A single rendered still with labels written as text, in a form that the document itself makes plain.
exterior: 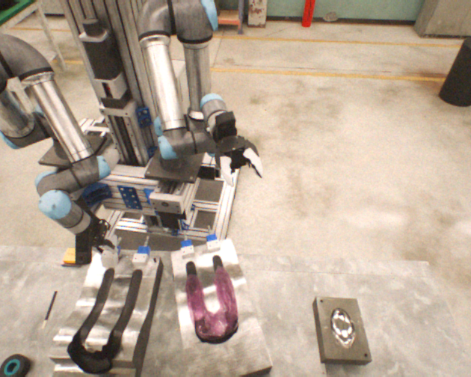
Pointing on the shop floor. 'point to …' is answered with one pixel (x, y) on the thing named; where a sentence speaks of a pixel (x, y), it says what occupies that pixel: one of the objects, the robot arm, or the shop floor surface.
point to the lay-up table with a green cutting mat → (16, 12)
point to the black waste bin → (466, 74)
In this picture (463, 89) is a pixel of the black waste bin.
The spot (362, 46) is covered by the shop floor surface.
